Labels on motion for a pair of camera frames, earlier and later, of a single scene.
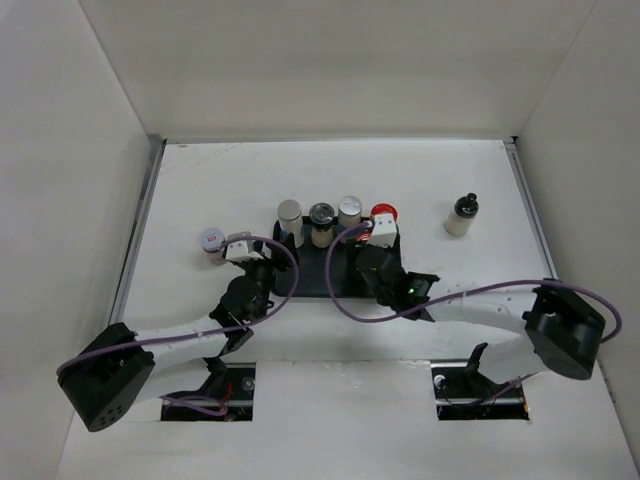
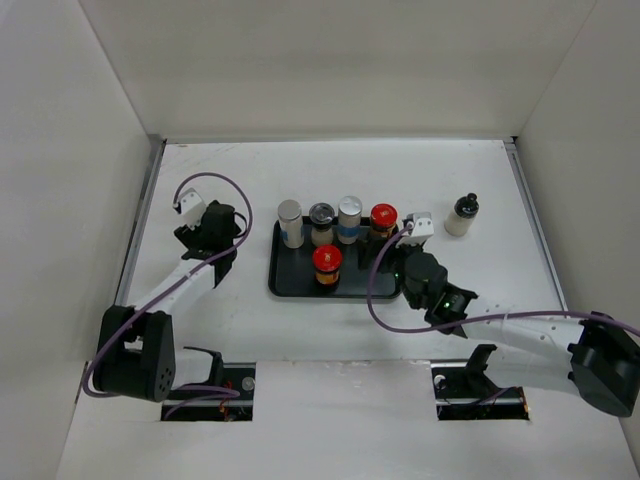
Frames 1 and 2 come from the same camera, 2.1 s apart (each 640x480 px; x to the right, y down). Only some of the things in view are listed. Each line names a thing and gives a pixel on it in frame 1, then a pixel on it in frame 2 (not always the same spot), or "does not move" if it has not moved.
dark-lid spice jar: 321,215 does not move
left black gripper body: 261,271 → 192,237
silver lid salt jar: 291,220 does not move
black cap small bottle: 459,220 does not move
